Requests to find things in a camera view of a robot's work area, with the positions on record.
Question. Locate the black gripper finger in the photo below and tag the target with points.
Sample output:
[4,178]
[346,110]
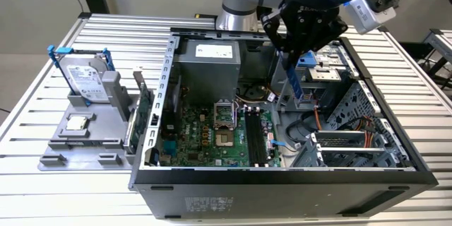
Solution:
[335,31]
[272,28]

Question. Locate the metal disk bay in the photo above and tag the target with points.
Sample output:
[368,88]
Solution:
[339,136]

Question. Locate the hard disk in blue carrier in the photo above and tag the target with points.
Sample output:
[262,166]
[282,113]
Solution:
[83,77]

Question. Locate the black PC case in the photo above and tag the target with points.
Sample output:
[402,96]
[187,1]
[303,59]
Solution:
[247,197]

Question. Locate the silver CPU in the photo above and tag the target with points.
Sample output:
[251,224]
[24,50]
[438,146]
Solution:
[76,123]

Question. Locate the black yellow connector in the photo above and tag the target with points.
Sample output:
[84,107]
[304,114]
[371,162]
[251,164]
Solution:
[202,15]

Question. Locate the grey power supply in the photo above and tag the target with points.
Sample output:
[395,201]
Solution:
[208,77]

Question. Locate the CPU socket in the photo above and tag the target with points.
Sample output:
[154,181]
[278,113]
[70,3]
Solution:
[226,138]

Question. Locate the metal slat side table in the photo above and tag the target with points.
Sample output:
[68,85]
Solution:
[438,36]

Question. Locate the black table corner cap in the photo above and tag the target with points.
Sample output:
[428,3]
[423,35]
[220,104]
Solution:
[384,29]
[84,15]

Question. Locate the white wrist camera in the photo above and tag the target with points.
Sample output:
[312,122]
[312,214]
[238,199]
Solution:
[367,17]

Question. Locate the RAM stick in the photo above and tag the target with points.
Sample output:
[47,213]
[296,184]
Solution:
[294,77]
[88,141]

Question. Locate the green motherboard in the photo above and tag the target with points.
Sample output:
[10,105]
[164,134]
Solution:
[198,144]

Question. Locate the grey parts rack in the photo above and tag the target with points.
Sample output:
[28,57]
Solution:
[102,120]

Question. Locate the green graphics card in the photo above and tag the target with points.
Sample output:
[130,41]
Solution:
[143,109]

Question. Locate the blue plastic drive latch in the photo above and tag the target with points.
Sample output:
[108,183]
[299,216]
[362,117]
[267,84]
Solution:
[308,60]

